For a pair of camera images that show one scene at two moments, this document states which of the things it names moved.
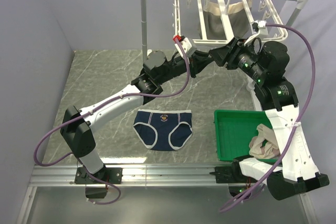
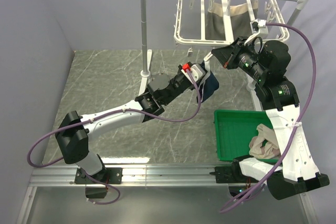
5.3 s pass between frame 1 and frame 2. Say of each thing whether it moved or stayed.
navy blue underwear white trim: moved
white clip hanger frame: stayed
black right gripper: stayed
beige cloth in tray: stayed
